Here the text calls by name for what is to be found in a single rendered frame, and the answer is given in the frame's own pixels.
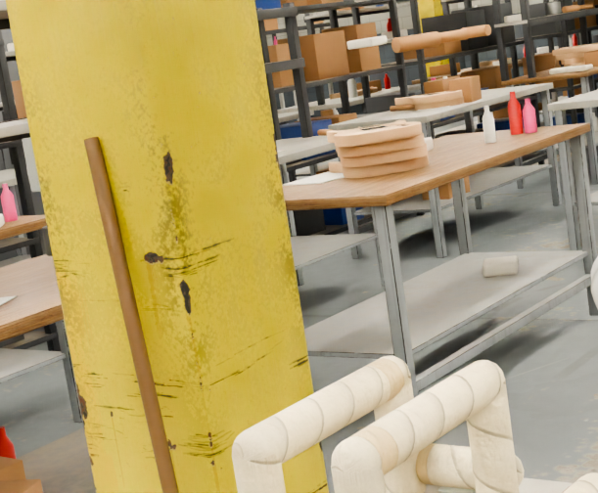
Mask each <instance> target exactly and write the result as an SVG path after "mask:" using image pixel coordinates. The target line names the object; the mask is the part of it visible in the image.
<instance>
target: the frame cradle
mask: <svg viewBox="0 0 598 493"><path fill-rule="evenodd" d="M515 460H516V469H517V477H518V484H519V485H520V484H521V482H522V480H523V478H524V468H523V465H522V462H521V460H520V459H519V458H518V457H517V456H516V455H515ZM416 473H417V476H418V478H419V480H420V481H421V482H422V483H424V484H430V485H437V486H446V487H454V488H462V489H471V490H476V486H475V480H474V472H473V464H472V457H471V449H470V447H465V446H455V445H444V444H434V443H432V444H430V445H429V446H427V447H426V448H424V449H423V450H421V451H420V452H419V454H418V457H417V460H416Z"/></svg>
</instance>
